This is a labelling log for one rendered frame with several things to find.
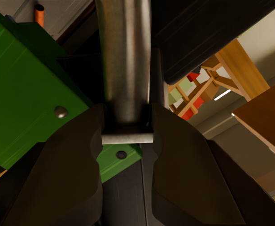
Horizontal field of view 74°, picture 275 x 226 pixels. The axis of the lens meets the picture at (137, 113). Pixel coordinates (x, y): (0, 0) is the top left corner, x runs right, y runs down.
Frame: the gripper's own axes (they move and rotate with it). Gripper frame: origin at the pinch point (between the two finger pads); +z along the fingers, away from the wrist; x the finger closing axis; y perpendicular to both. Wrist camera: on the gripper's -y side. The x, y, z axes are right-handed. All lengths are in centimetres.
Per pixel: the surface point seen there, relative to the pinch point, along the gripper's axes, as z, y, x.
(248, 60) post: 67, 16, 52
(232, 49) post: 70, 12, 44
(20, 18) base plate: 42, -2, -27
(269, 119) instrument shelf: 28, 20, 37
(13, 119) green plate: 2.6, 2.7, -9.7
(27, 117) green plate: 2.6, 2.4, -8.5
